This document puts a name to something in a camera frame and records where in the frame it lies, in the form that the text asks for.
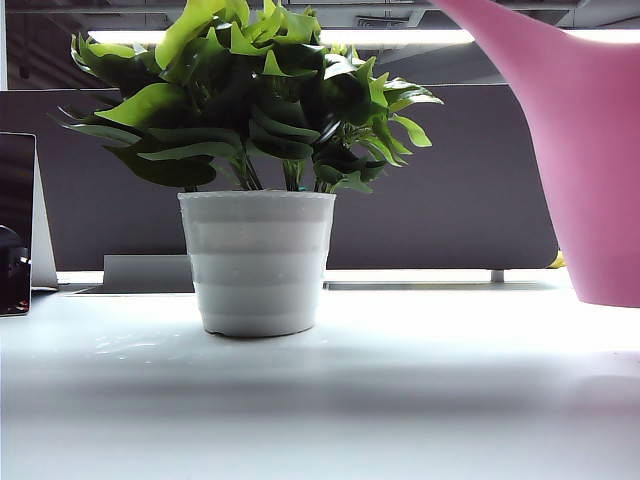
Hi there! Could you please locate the pink plastic watering can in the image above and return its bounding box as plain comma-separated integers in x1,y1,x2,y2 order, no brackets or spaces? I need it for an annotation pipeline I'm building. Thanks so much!
429,0,640,309

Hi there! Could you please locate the green plant in white pot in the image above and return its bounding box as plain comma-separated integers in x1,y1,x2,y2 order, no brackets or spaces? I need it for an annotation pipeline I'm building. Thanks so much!
49,0,445,339

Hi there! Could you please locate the dark grey desk partition panel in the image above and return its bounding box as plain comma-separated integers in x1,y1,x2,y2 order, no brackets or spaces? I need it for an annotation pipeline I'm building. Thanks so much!
0,82,560,272

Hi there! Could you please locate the long ceiling light strip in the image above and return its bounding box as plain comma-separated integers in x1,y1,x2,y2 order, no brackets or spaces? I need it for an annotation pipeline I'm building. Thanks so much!
85,28,640,46

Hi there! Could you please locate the grey cable tray flap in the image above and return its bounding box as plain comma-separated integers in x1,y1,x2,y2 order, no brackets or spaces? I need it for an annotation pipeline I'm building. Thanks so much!
102,254,195,294

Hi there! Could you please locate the black monitor with silver frame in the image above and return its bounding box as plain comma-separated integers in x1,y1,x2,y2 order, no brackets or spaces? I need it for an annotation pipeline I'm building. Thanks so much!
0,131,59,317

